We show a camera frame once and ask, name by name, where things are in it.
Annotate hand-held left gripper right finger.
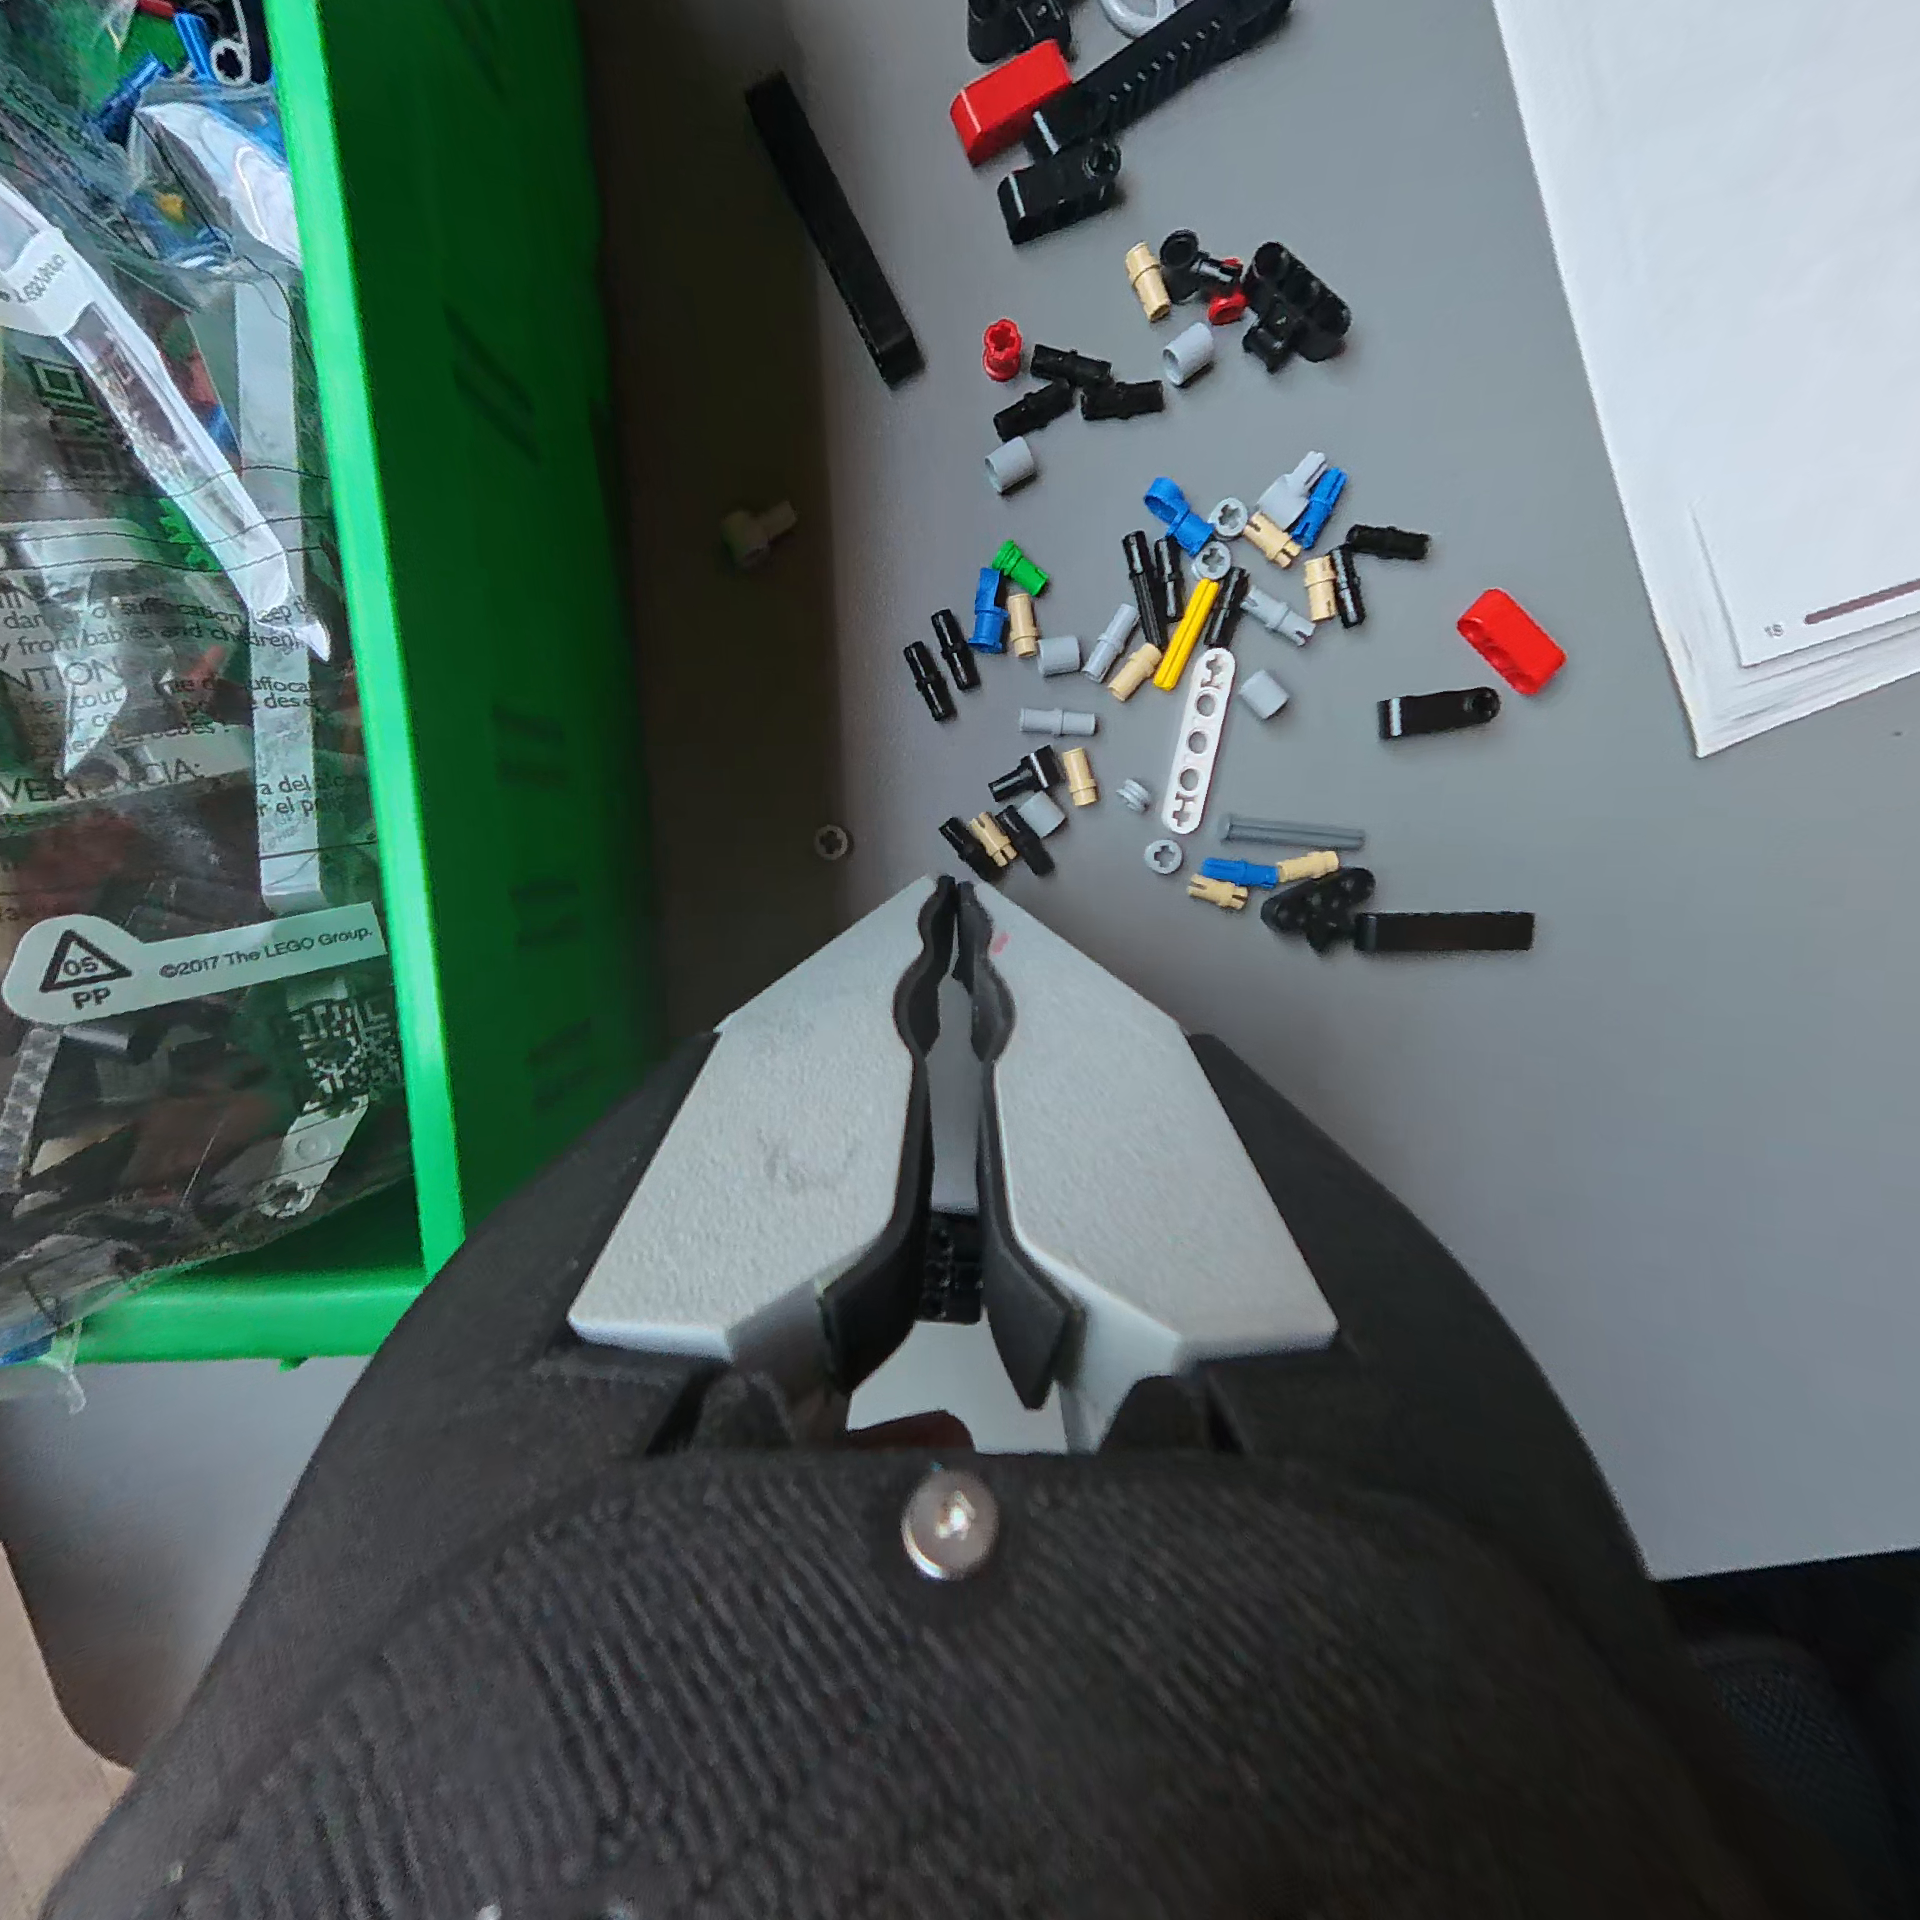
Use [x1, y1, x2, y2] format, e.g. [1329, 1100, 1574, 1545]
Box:
[965, 881, 1341, 1451]

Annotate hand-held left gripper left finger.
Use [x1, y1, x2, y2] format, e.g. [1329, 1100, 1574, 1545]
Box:
[567, 874, 963, 1421]

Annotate pile of lego pieces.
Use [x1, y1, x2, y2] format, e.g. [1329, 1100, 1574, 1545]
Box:
[902, 0, 1568, 962]

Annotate lego instruction booklet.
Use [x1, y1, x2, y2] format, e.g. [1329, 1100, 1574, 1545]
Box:
[1494, 0, 1920, 758]

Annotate long black lego beam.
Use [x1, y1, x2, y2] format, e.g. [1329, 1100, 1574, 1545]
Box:
[745, 75, 921, 387]

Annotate green plastic bin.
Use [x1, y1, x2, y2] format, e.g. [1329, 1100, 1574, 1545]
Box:
[0, 0, 664, 1369]

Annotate clear plastic bags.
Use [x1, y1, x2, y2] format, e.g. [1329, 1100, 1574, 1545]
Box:
[0, 0, 414, 1404]

